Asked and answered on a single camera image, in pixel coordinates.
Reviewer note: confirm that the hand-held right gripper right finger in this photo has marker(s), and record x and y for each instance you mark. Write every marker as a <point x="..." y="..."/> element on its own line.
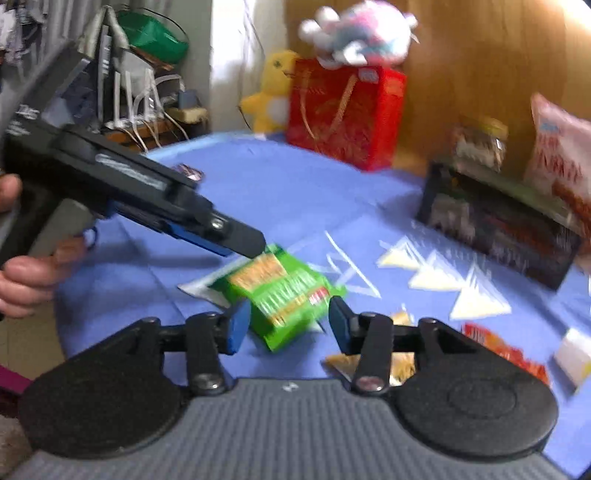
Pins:
<point x="339" y="327"/>

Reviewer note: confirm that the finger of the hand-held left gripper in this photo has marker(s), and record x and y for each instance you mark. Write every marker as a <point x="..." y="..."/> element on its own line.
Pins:
<point x="240" y="237"/>

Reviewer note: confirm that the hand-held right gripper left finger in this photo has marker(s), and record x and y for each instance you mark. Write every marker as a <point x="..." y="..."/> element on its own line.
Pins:
<point x="238" y="327"/>

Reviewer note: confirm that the green snack packet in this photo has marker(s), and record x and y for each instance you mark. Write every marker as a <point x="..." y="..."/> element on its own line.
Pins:
<point x="281" y="295"/>

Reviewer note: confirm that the person's left hand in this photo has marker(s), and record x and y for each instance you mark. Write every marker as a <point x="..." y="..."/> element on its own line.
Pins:
<point x="27" y="281"/>

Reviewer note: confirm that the blue printed cloth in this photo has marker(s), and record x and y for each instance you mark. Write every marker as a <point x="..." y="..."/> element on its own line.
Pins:
<point x="286" y="194"/>

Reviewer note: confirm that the yellow peanut packet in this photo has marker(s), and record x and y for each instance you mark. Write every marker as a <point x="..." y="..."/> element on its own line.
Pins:
<point x="401" y="364"/>

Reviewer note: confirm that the small dark packet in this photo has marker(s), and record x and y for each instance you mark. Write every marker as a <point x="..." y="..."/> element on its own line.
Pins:
<point x="189" y="171"/>

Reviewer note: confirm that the yellow duck plush toy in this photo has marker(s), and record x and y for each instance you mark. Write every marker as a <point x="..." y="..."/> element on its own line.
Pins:
<point x="272" y="92"/>

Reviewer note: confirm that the green basket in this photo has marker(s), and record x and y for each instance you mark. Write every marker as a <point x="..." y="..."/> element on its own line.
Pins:
<point x="154" y="34"/>

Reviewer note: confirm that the red gift box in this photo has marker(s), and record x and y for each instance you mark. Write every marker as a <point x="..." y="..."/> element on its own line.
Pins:
<point x="346" y="115"/>

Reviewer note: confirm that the red packet of mixed nuts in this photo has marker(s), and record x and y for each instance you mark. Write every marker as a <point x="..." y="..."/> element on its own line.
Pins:
<point x="512" y="353"/>

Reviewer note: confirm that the long black box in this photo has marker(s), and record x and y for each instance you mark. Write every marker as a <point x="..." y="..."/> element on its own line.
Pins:
<point x="498" y="226"/>

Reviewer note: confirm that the short nut jar gold lid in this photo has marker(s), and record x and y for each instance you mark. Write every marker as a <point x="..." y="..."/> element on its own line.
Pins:
<point x="480" y="143"/>

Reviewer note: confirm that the white jelly cup yellow lid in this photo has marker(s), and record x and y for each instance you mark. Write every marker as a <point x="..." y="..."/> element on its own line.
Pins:
<point x="575" y="360"/>

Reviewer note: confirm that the pink and blue plush toy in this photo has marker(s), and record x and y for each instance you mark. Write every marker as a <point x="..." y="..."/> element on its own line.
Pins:
<point x="364" y="30"/>

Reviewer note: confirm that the large pink snack bag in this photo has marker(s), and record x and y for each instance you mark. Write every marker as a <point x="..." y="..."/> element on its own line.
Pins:
<point x="561" y="157"/>

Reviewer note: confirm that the wooden board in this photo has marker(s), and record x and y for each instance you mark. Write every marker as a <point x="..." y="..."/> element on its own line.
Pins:
<point x="485" y="60"/>

